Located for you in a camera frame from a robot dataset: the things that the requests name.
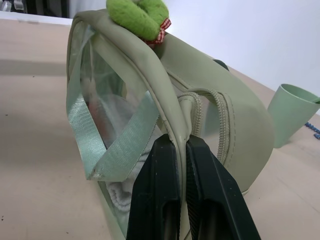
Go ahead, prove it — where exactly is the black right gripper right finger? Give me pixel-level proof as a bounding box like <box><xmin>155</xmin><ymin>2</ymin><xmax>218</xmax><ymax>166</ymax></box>
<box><xmin>185</xmin><ymin>138</ymin><xmax>263</xmax><ymax>240</ymax></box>

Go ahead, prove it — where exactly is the blue beaded cord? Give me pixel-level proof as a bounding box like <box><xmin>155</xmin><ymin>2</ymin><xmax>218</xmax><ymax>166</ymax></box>
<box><xmin>304</xmin><ymin>121</ymin><xmax>320</xmax><ymax>141</ymax></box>

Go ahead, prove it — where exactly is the white folded towel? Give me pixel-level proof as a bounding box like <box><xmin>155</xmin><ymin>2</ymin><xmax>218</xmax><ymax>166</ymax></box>
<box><xmin>104</xmin><ymin>147</ymin><xmax>153</xmax><ymax>216</ymax></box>

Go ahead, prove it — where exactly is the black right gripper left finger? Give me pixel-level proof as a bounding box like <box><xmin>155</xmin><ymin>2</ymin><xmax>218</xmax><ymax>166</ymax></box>
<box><xmin>125</xmin><ymin>133</ymin><xmax>181</xmax><ymax>240</ymax></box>

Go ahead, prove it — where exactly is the green plush keychain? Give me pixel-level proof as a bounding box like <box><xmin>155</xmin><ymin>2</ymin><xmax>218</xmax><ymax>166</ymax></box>
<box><xmin>105</xmin><ymin>0</ymin><xmax>173</xmax><ymax>47</ymax></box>

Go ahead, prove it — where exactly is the green pouch with clear side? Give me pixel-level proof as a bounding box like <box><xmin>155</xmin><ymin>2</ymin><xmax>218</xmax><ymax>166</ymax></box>
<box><xmin>65</xmin><ymin>10</ymin><xmax>274</xmax><ymax>240</ymax></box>

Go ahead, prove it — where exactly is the pale green plastic cup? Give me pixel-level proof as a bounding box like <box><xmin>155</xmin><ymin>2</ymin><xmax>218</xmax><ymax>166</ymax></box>
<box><xmin>267</xmin><ymin>83</ymin><xmax>320</xmax><ymax>149</ymax></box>

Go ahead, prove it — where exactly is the dark green object behind pouch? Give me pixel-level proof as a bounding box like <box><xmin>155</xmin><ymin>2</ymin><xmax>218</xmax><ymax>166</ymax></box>
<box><xmin>212</xmin><ymin>59</ymin><xmax>230</xmax><ymax>71</ymax></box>

